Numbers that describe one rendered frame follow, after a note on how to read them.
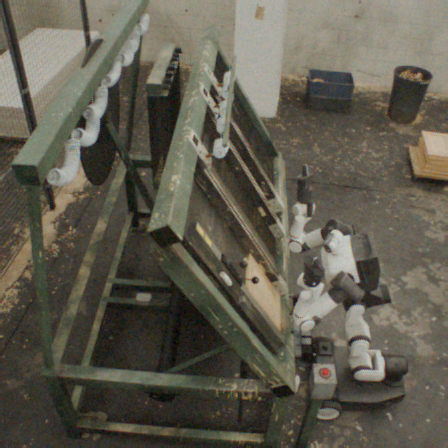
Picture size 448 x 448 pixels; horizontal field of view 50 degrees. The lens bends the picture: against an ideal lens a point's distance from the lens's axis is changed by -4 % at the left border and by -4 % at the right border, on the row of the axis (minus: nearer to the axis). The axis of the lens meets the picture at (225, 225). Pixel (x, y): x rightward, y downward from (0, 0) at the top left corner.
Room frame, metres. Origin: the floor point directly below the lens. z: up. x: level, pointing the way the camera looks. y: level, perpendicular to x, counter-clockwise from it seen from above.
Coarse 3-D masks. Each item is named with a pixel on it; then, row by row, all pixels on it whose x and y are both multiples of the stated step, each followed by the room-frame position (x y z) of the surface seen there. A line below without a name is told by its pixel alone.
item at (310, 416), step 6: (312, 402) 1.37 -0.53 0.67; (318, 402) 1.37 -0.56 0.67; (306, 408) 1.42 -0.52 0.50; (312, 408) 1.37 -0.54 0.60; (318, 408) 1.37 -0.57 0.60; (306, 414) 1.39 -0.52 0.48; (312, 414) 1.37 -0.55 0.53; (306, 420) 1.37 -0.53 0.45; (312, 420) 1.37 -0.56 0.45; (306, 426) 1.37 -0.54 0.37; (312, 426) 1.37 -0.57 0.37; (300, 432) 1.39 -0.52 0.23; (306, 432) 1.37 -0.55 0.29; (300, 438) 1.37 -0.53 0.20; (306, 438) 1.37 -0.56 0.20; (300, 444) 1.37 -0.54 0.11; (306, 444) 1.37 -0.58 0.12
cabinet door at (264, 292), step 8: (248, 256) 1.93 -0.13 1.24; (248, 264) 1.87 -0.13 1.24; (256, 264) 1.94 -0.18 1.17; (248, 272) 1.81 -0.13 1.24; (256, 272) 1.89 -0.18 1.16; (248, 280) 1.75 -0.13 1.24; (264, 280) 1.91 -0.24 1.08; (248, 288) 1.70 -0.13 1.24; (256, 288) 1.77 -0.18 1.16; (264, 288) 1.85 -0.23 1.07; (272, 288) 1.93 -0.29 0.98; (256, 296) 1.72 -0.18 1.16; (264, 296) 1.79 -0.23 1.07; (272, 296) 1.87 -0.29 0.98; (264, 304) 1.73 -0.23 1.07; (272, 304) 1.81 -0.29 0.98; (272, 312) 1.75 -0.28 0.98; (272, 320) 1.69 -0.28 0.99; (280, 320) 1.76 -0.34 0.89; (280, 328) 1.70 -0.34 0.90
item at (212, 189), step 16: (192, 144) 1.95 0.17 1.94; (208, 160) 2.00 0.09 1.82; (208, 176) 1.97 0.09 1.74; (208, 192) 1.97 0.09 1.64; (224, 208) 1.97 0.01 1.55; (240, 224) 1.96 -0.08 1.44; (240, 240) 1.96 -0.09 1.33; (256, 240) 2.01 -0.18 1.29; (256, 256) 1.96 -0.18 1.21; (272, 272) 1.96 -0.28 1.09
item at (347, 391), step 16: (320, 352) 2.01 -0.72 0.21; (336, 352) 2.05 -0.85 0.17; (336, 368) 1.91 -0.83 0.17; (384, 368) 1.82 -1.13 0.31; (400, 368) 1.81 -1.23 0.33; (352, 384) 1.78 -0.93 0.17; (368, 384) 1.78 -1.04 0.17; (384, 384) 1.78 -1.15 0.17; (400, 384) 1.77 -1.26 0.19; (336, 400) 1.65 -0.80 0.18; (352, 400) 1.66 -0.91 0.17; (368, 400) 1.66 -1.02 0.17; (384, 400) 1.66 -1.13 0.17; (400, 400) 1.71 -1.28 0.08
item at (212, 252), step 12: (192, 228) 1.62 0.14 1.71; (204, 240) 1.61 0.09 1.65; (204, 252) 1.61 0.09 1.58; (216, 252) 1.62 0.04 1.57; (216, 264) 1.60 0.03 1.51; (228, 276) 1.60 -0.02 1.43; (240, 288) 1.60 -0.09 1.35; (252, 300) 1.61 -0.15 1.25; (252, 312) 1.60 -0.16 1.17; (264, 312) 1.63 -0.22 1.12; (264, 324) 1.60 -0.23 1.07; (276, 336) 1.59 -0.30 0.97
